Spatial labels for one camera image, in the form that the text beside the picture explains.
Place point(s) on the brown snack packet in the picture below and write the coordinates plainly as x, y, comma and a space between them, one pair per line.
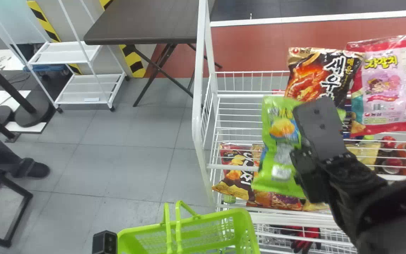
236, 173

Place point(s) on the green basket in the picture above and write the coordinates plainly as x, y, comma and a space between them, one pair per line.
224, 220

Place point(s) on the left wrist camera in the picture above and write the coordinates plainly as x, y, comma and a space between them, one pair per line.
104, 242

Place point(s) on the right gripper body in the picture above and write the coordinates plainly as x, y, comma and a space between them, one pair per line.
310, 176

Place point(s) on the black chair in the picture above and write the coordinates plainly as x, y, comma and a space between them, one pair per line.
19, 201

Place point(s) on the black orange snack packet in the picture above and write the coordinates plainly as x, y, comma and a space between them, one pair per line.
315, 76

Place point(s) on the dark side table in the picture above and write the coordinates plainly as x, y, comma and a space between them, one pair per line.
146, 21

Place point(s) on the white shelf trolley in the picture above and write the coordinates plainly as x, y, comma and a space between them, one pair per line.
83, 88

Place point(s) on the black post on round foot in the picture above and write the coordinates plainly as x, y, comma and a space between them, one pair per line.
30, 109

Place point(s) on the green snack packet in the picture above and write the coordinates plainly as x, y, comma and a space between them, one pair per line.
277, 162

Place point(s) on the yellow snack packet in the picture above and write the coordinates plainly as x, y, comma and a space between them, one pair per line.
365, 151

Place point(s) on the red pink snack packet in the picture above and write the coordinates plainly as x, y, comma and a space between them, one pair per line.
389, 84

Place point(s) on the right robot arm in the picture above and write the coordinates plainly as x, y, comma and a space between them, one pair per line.
382, 208

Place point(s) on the red black snack packet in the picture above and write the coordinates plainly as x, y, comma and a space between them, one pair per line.
303, 237

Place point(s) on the striped post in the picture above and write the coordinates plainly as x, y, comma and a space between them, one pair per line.
132, 60
46, 24

